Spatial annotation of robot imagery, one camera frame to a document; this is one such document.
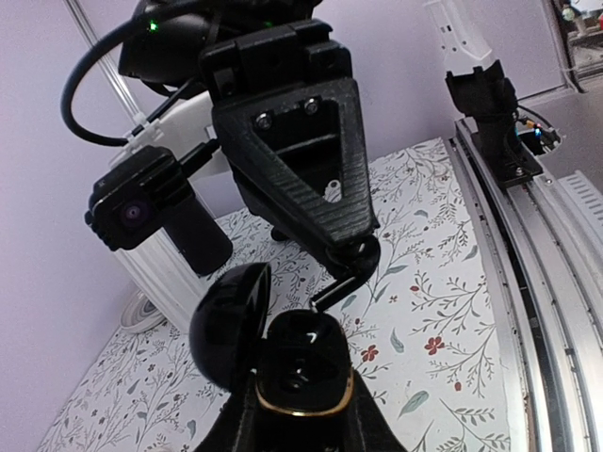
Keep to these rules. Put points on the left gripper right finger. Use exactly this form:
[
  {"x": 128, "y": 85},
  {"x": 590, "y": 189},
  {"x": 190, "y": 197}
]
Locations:
[{"x": 363, "y": 426}]

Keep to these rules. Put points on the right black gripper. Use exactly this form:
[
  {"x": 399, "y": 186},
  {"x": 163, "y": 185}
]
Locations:
[{"x": 288, "y": 118}]

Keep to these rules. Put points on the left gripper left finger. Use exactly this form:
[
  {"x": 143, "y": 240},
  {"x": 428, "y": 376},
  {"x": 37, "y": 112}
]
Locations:
[{"x": 238, "y": 424}]

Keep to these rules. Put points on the black glossy charging case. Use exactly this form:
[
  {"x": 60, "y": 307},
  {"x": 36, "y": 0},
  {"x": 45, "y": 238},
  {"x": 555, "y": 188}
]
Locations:
[{"x": 300, "y": 359}]

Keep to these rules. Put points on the black earbud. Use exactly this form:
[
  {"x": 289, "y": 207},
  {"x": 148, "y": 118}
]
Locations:
[{"x": 351, "y": 267}]

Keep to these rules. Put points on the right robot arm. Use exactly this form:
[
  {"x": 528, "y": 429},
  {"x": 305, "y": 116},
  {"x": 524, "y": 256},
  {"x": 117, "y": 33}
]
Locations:
[{"x": 167, "y": 54}]

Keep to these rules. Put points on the white ribbed vase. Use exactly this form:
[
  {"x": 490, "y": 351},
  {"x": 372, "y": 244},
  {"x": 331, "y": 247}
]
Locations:
[{"x": 158, "y": 269}]

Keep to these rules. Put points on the floral patterned table mat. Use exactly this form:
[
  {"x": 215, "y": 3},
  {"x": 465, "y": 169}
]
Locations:
[{"x": 422, "y": 335}]

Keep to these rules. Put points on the white round plate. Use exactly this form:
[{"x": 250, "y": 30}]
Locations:
[{"x": 139, "y": 314}]

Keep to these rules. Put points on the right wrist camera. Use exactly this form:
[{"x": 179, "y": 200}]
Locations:
[{"x": 150, "y": 191}]

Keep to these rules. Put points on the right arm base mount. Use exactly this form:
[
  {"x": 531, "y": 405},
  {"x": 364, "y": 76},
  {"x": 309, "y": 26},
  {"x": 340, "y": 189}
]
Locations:
[{"x": 509, "y": 136}]

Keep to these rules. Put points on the aluminium front rail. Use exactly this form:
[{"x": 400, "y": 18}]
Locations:
[{"x": 541, "y": 247}]

